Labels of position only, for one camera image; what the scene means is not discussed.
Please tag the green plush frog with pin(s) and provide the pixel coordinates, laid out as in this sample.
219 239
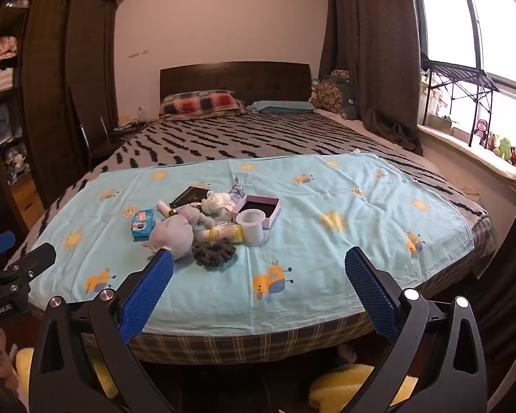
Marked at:
505 148

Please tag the black flat box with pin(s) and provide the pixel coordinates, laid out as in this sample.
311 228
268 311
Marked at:
189 197

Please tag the dark grey scrunchie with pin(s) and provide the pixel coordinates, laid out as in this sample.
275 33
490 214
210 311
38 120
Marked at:
213 256

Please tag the dark wooden wardrobe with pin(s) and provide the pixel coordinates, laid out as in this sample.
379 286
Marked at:
64 94

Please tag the pink open box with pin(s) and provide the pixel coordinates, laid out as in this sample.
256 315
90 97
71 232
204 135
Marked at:
268 217

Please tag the grey zebra striped blanket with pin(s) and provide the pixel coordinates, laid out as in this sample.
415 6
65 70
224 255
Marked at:
262 137

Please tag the black folding rack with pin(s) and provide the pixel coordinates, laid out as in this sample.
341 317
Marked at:
464 76

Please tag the brown patterned cushion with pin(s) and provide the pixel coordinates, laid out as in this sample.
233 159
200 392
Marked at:
329 94

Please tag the yellow fluffy towel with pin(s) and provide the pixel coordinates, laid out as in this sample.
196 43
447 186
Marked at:
344 385
23 365

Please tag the yellow bottle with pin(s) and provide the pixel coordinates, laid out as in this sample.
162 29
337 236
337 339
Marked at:
221 234

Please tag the purple plush monkey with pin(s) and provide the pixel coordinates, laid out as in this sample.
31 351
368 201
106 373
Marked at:
482 131

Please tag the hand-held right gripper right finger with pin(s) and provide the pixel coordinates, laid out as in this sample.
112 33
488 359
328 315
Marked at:
370 297

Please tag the light blue printed sheet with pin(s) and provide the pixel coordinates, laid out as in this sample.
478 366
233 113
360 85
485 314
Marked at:
327 266

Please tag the plaid pillow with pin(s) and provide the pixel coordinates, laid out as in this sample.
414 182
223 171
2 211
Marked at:
200 104

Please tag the teal pillow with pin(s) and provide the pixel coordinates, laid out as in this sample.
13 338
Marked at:
281 106

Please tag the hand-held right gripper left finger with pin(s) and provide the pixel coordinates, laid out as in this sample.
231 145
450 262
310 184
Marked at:
152 292

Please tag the grey plush toy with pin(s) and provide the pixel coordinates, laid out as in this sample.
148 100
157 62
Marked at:
172 234

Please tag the metal frame chair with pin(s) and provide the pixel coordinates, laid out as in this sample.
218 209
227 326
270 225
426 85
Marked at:
99 142

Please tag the window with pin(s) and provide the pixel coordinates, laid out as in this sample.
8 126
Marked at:
451 21

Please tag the dark wooden headboard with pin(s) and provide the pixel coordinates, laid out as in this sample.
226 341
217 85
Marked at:
241 79

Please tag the blue tissue packet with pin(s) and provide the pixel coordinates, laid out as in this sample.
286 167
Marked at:
143 223

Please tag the brown curtain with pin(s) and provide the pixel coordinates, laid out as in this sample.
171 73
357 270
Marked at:
370 51

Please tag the stack of folded clothes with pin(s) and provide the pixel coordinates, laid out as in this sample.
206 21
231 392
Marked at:
4 64

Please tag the white plastic cup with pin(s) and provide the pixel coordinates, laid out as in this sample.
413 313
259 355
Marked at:
251 228

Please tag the person's left hand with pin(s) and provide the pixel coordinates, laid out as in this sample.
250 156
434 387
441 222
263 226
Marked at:
2 370

